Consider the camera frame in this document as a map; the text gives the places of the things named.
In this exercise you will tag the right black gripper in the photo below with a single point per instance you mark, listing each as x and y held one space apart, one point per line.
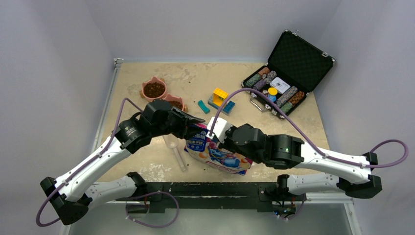
225 145

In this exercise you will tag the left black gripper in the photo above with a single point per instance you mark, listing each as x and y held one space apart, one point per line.
184 129

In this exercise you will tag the clear plastic scoop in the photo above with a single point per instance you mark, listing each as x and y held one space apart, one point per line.
172 143

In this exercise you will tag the colourful pet food bag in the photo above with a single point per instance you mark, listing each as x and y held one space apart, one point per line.
207 151

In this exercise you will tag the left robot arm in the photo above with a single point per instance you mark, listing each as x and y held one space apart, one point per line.
77 191

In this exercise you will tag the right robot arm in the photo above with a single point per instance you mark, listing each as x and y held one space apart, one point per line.
337 171

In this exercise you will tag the near pink pet bowl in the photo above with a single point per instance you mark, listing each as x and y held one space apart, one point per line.
176 102

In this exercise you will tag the pink pet bowl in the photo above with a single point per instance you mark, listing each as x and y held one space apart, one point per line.
155 88
176 102

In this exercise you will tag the far pink pet bowl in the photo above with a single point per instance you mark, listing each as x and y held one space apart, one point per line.
155 88

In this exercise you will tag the teal toy brick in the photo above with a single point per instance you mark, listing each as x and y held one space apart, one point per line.
203 107

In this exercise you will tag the yellow toy brick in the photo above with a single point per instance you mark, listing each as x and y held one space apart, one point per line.
219 96

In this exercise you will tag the black poker chip case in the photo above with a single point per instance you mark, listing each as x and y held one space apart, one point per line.
294 68

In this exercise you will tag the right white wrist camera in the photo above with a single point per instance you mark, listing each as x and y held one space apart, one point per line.
216 129

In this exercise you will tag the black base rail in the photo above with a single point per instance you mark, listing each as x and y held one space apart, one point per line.
261 197

